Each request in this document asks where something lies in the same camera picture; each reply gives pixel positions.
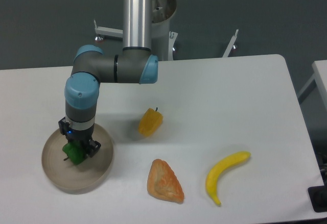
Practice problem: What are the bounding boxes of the beige round plate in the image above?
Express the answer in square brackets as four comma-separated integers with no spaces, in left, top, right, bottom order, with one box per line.
[41,124,113,194]

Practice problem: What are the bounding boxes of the black device at table edge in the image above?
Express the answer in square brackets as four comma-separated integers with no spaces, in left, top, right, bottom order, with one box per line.
[308,185,326,213]

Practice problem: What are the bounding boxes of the yellow toy banana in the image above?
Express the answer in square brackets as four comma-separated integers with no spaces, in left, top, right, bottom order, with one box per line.
[205,151,251,206]

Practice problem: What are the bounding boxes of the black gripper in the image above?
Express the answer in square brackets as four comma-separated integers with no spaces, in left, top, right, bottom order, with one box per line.
[58,117,101,159]

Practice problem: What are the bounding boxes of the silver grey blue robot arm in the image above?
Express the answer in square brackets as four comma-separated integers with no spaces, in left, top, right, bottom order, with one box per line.
[58,0,158,163]

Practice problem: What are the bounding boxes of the green toy bell pepper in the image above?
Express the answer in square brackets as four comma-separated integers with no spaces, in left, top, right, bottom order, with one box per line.
[62,141,86,165]

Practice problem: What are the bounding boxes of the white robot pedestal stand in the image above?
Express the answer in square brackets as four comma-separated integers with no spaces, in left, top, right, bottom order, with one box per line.
[94,0,239,61]

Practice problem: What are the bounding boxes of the yellow toy bell pepper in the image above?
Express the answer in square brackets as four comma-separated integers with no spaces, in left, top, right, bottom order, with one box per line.
[138,108,164,137]

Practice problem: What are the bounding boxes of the orange toy pastry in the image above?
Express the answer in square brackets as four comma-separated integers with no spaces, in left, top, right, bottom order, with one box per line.
[147,159,184,204]

